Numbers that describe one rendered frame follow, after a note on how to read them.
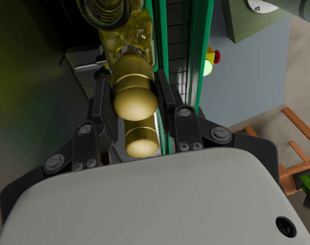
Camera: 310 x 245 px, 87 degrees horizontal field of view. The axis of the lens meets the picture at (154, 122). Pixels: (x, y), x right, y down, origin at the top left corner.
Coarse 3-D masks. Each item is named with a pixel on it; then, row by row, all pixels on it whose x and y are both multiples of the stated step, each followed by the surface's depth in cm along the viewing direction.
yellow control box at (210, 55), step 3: (207, 48) 48; (210, 48) 48; (207, 51) 47; (210, 51) 47; (213, 51) 47; (207, 54) 46; (210, 54) 46; (213, 54) 46; (207, 57) 47; (210, 57) 47; (213, 57) 47; (210, 60) 48; (213, 60) 48; (210, 63) 48; (210, 72) 51
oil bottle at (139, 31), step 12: (144, 12) 17; (132, 24) 15; (144, 24) 15; (108, 36) 15; (120, 36) 15; (132, 36) 15; (144, 36) 15; (108, 48) 16; (120, 48) 15; (144, 48) 16; (108, 60) 17; (156, 60) 19
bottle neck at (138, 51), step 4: (124, 48) 15; (128, 48) 15; (132, 48) 15; (136, 48) 15; (120, 52) 15; (124, 52) 15; (128, 52) 14; (132, 52) 14; (136, 52) 15; (140, 52) 15; (116, 56) 16; (120, 56) 15; (144, 56) 15; (116, 60) 16
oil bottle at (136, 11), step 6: (108, 0) 15; (114, 0) 15; (132, 0) 13; (138, 0) 13; (144, 0) 14; (132, 6) 13; (138, 6) 14; (144, 6) 14; (132, 12) 14; (138, 12) 14
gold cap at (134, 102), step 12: (120, 60) 13; (132, 60) 13; (144, 60) 13; (120, 72) 12; (132, 72) 12; (144, 72) 12; (120, 84) 11; (132, 84) 11; (144, 84) 11; (120, 96) 11; (132, 96) 11; (144, 96) 11; (156, 96) 11; (120, 108) 12; (132, 108) 12; (144, 108) 12; (156, 108) 12; (132, 120) 13
